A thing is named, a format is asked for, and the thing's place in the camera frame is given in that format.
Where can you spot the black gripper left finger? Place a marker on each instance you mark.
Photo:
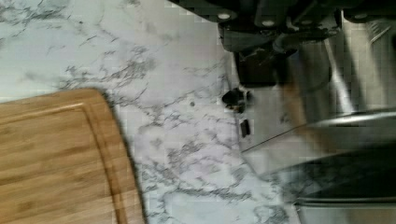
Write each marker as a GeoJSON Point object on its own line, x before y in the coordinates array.
{"type": "Point", "coordinates": [236, 41]}

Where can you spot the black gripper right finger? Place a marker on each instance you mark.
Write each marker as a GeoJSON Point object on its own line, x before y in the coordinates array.
{"type": "Point", "coordinates": [287, 41]}

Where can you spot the black toaster lever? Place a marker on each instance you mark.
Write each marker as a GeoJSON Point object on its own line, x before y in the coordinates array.
{"type": "Point", "coordinates": [260, 68]}

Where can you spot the black toaster knob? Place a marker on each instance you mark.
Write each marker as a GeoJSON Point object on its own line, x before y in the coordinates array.
{"type": "Point", "coordinates": [236, 100]}

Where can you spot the black toaster button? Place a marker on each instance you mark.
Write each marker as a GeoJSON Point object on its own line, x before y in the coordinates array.
{"type": "Point", "coordinates": [245, 128]}

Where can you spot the stainless steel toaster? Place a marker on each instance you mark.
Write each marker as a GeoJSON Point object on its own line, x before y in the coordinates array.
{"type": "Point", "coordinates": [329, 127]}

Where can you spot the bamboo cutting board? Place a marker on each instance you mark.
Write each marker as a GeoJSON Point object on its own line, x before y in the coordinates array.
{"type": "Point", "coordinates": [63, 161]}

